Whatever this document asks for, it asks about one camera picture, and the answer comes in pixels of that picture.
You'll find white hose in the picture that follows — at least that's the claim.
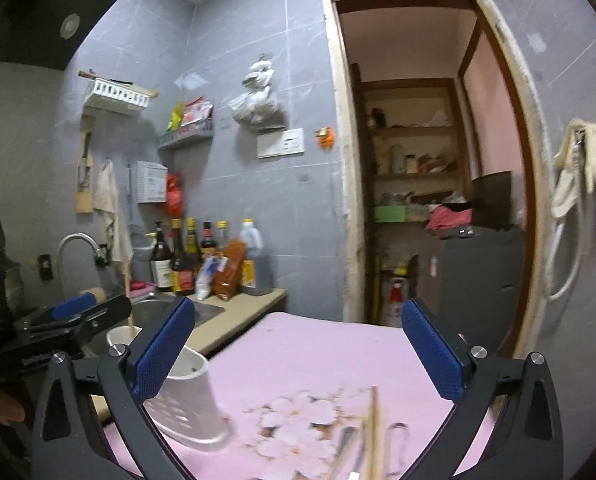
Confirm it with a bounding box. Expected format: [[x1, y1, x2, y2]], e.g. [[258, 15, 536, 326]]
[[547, 207, 588, 302]]

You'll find white wall box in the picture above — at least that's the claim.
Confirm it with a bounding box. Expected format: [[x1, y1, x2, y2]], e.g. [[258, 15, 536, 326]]
[[136, 160, 169, 205]]

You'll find green box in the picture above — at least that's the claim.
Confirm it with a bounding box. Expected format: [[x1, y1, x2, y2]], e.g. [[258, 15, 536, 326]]
[[374, 204, 409, 223]]

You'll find steel sink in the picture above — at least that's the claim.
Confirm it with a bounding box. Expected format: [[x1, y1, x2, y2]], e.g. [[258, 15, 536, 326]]
[[84, 291, 227, 357]]

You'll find soy sauce bottle red label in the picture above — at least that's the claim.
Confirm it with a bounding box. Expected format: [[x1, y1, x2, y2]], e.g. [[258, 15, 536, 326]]
[[170, 218, 197, 296]]

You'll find black range hood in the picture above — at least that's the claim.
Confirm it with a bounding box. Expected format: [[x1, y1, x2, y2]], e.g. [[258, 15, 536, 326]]
[[0, 0, 129, 70]]

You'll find white and blue packet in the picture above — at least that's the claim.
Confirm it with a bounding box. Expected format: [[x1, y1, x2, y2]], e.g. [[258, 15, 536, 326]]
[[193, 255, 225, 301]]

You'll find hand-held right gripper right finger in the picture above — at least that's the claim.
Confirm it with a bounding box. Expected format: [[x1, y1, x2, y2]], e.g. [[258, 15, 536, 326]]
[[402, 298, 565, 480]]

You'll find wooden wall knife holder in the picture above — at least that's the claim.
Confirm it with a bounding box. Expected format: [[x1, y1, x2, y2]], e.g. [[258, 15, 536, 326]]
[[74, 115, 97, 215]]

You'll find wooden door frame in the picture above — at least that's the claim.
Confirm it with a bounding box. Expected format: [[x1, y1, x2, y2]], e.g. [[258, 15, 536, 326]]
[[321, 0, 555, 361]]

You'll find thick wooden chopstick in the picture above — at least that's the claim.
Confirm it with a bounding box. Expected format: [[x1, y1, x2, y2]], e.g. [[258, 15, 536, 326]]
[[369, 386, 381, 480]]

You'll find white plastic utensil holder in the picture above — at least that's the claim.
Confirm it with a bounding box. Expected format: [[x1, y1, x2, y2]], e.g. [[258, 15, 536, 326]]
[[106, 325, 235, 452]]

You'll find red cloth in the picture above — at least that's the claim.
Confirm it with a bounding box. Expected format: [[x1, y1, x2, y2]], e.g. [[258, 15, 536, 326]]
[[424, 203, 475, 239]]

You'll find white wall switch panel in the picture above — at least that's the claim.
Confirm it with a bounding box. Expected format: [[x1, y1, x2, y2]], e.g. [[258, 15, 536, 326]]
[[256, 128, 307, 160]]

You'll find hanging clear plastic bag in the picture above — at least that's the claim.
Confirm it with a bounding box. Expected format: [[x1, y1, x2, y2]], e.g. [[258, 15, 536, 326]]
[[227, 54, 289, 130]]

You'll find pink floral tablecloth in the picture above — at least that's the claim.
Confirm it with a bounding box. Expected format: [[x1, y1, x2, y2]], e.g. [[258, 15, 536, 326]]
[[102, 311, 504, 480]]

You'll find dark bottle white label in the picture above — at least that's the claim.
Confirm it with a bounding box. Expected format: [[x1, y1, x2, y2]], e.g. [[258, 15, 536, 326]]
[[150, 231, 175, 293]]

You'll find white wall rack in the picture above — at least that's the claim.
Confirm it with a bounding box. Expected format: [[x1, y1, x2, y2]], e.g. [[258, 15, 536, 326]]
[[82, 79, 152, 117]]

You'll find thin wooden chopstick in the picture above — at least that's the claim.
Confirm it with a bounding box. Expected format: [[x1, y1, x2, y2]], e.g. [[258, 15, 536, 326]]
[[328, 394, 376, 480]]

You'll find red and white packet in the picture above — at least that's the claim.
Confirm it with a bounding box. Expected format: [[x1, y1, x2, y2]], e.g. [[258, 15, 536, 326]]
[[181, 98, 214, 127]]

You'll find metal loop handle utensil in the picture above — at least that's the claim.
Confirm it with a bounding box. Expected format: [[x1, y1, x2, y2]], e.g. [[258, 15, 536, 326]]
[[385, 422, 409, 480]]

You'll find grey wall shelf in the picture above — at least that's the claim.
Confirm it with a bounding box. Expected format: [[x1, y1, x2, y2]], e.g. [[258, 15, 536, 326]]
[[157, 120, 215, 151]]

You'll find dark bottle yellow cap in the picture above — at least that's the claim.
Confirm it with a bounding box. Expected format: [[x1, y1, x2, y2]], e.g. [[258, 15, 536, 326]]
[[185, 217, 203, 272]]

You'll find dark bottle red cap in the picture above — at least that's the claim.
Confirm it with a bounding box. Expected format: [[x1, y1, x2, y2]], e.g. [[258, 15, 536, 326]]
[[199, 221, 218, 262]]

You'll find black cabinet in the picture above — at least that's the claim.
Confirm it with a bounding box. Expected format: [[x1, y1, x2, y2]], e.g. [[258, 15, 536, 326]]
[[437, 226, 527, 357]]

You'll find person's left hand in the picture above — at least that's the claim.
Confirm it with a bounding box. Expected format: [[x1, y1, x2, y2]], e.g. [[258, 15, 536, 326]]
[[0, 389, 26, 427]]

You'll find wooden shelf unit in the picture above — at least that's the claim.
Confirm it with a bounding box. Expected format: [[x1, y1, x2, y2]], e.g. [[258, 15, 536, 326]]
[[352, 64, 473, 225]]

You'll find beige countertop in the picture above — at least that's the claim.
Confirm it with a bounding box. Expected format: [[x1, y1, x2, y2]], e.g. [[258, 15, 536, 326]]
[[185, 286, 289, 358]]

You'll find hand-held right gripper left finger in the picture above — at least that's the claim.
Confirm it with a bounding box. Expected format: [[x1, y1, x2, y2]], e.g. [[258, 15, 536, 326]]
[[30, 296, 199, 480]]

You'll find black flat board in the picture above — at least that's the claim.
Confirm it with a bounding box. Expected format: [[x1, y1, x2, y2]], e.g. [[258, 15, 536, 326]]
[[470, 170, 513, 231]]

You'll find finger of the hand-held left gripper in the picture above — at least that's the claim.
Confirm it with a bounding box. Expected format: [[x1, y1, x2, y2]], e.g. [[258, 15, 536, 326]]
[[8, 295, 133, 376], [14, 294, 98, 333]]

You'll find orange seasoning packet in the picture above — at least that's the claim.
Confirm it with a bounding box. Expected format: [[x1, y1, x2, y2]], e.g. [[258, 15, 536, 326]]
[[212, 238, 249, 302]]

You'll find red and white canister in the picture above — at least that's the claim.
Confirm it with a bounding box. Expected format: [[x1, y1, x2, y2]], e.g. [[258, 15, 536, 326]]
[[383, 274, 411, 329]]

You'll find beige hanging towel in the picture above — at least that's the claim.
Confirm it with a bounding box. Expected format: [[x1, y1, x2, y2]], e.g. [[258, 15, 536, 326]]
[[92, 160, 134, 267]]

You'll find yellow snack packet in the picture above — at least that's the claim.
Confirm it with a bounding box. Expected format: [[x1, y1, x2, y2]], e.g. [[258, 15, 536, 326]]
[[167, 100, 185, 132]]

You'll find metal faucet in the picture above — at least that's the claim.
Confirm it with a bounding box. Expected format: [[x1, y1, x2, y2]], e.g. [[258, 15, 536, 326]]
[[56, 232, 110, 302]]

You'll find large oil jug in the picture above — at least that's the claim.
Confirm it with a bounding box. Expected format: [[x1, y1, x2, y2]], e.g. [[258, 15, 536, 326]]
[[238, 218, 275, 297]]

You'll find red plastic bag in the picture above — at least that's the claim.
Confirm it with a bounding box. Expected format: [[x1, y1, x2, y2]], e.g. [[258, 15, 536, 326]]
[[165, 172, 184, 217]]

